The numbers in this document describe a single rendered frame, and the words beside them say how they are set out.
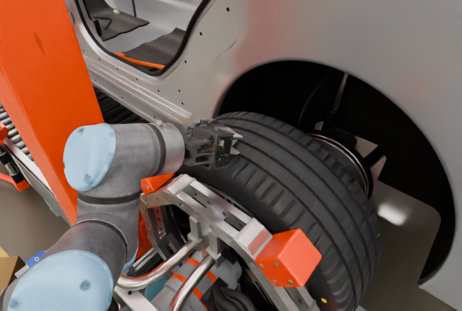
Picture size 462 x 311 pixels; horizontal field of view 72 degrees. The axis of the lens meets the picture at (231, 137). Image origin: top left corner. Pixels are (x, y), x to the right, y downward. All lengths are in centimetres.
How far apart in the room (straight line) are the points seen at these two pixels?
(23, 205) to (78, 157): 201
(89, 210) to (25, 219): 190
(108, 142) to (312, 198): 43
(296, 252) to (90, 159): 38
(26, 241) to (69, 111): 153
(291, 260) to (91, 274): 34
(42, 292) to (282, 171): 48
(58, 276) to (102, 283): 4
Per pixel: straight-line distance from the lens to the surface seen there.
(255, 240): 66
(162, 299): 84
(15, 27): 73
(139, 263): 164
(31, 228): 233
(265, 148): 73
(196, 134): 62
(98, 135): 47
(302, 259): 62
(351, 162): 105
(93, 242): 43
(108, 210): 50
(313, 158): 75
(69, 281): 38
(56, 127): 83
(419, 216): 236
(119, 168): 47
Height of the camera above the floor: 168
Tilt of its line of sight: 41 degrees down
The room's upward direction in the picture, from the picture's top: straight up
